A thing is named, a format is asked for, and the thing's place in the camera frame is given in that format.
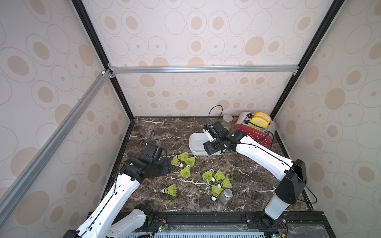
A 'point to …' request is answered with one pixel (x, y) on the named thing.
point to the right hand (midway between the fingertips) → (207, 148)
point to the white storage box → (196, 142)
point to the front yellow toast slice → (259, 121)
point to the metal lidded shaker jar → (225, 196)
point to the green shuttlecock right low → (226, 184)
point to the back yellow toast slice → (263, 115)
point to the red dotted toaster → (261, 135)
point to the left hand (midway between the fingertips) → (171, 167)
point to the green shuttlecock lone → (171, 190)
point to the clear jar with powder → (227, 122)
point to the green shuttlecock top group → (182, 156)
